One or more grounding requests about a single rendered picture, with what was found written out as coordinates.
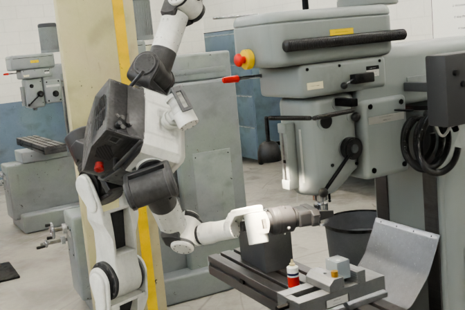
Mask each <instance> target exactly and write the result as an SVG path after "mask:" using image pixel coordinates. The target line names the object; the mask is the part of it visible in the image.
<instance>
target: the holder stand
mask: <svg viewBox="0 0 465 310"><path fill-rule="evenodd" d="M268 240H269V242H265V243H263V244H256V245H255V244H254V245H249V244H248V237H247V232H242V231H241V229H240V234H239V245H240V253H241V258H242V259H244V260H245V261H247V262H248V263H250V264H252V265H253V266H255V267H257V268H258V269H260V270H262V271H263V272H265V273H270V272H273V271H278V270H281V269H283V268H286V267H287V266H288V265H289V263H291V259H293V251H292V243H291V232H286V234H285V235H284V233H282V234H278V235H273V234H271V233H270V232H269V233H268Z"/></svg>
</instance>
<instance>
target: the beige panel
mask: <svg viewBox="0 0 465 310"><path fill-rule="evenodd" d="M53 3H54V9H55V19H56V25H57V35H58V41H59V47H60V57H61V63H62V72H63V78H64V89H65V94H66V105H67V110H68V116H69V127H70V131H73V130H74V129H77V128H78V127H83V126H86V124H87V121H88V118H89V114H90V111H91V108H92V105H93V101H94V98H95V95H96V94H97V92H98V91H99V90H100V89H101V88H102V87H103V85H104V84H105V83H106V82H107V80H108V79H109V78H110V79H112V80H115V81H118V82H122V83H124V84H127V85H130V84H131V82H130V81H129V80H128V78H127V72H128V70H129V67H130V66H131V64H132V62H133V60H134V59H135V57H136V56H137V55H138V44H137V37H136V25H135V19H134V7H133V1H132V0H53ZM78 196H79V202H80V212H81V218H82V227H83V233H84V243H85V249H86V259H87V265H88V271H89V275H90V272H91V270H92V268H93V266H94V265H95V264H96V248H95V236H94V230H93V228H92V226H91V224H90V223H89V220H88V219H87V209H86V205H85V204H84V202H83V200H82V199H81V197H80V195H79V194H78ZM136 245H137V255H139V256H140V257H142V259H143V261H144V262H145V265H146V267H147V289H148V298H147V302H146V305H145V308H144V310H167V302H166V295H165V284H164V277H163V265H162V259H161V247H160V240H159V234H158V224H157V223H156V220H155V218H154V216H153V214H152V212H151V210H150V209H149V206H144V207H142V208H139V209H138V223H137V227H136Z"/></svg>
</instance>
